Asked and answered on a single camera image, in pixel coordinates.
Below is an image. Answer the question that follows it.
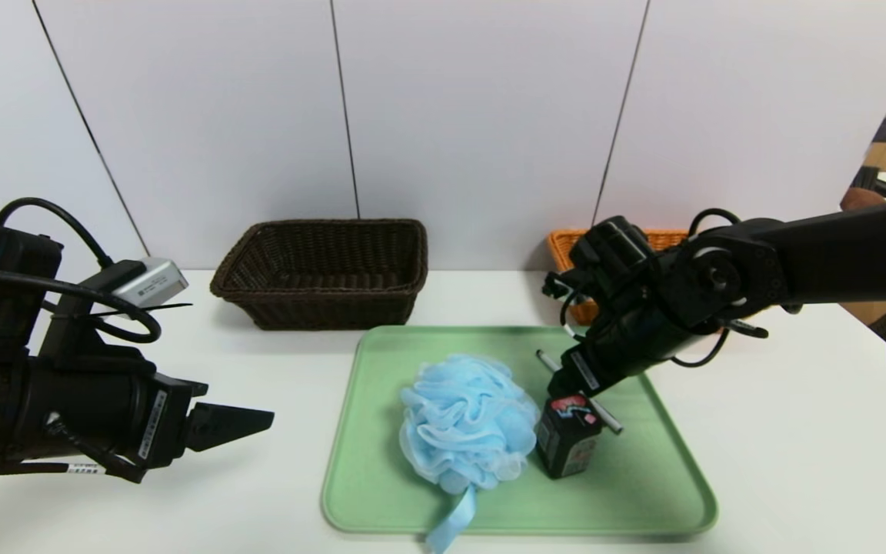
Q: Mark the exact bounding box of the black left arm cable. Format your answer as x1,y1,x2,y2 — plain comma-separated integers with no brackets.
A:
0,198,163,344

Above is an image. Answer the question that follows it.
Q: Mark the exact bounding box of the dark brown wicker basket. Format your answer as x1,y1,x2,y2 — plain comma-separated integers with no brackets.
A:
210,219,428,332

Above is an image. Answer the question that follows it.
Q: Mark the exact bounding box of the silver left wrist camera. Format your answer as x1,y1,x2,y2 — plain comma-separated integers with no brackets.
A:
111,258,190,312

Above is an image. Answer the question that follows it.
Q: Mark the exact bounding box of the light blue mesh bath loofah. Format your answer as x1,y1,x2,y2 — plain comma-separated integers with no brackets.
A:
398,353,540,553

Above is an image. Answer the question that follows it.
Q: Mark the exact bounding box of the orange wicker basket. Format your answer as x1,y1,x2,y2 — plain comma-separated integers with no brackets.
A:
548,229,690,325

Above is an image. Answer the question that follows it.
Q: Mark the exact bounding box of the light green plastic tray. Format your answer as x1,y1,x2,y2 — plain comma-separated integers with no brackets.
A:
321,325,718,536

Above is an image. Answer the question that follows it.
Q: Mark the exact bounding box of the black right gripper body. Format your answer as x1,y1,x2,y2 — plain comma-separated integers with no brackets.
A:
559,309,684,397

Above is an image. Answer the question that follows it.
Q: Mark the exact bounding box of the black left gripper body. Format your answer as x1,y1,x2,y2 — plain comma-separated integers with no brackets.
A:
22,357,209,484

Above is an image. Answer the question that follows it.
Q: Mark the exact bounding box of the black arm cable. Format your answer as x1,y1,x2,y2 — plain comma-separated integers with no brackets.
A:
0,198,163,344
670,327,767,369

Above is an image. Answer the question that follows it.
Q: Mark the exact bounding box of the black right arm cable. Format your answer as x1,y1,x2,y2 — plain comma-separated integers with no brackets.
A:
670,327,767,369

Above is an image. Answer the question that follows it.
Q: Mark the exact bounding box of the brown cloth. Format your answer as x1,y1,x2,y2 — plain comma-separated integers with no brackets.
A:
841,187,886,212

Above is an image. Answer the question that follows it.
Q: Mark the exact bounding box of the white pen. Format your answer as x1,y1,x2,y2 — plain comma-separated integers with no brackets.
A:
535,349,623,435

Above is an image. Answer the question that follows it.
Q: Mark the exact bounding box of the black chewing gum box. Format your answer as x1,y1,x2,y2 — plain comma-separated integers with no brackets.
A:
534,392,604,479

